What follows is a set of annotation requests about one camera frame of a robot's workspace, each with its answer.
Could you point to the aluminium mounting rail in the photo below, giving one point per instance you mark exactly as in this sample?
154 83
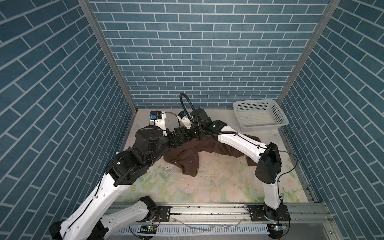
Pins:
188 213

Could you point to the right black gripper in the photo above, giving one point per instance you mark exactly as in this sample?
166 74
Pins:
188 137

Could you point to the white plastic laundry basket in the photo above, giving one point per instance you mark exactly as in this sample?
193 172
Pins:
257 115

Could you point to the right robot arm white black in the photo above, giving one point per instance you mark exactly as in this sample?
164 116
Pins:
266 156

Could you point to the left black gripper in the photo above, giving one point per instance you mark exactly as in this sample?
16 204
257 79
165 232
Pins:
173 143

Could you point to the brown trousers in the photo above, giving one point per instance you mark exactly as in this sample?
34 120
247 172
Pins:
186 157

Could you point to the white perforated vent strip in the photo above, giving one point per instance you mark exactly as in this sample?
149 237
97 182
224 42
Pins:
195 230

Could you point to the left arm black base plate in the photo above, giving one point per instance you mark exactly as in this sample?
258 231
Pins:
162 214

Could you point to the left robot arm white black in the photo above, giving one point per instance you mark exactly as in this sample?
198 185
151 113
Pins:
90 221

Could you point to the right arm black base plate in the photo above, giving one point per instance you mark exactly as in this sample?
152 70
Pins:
259 213

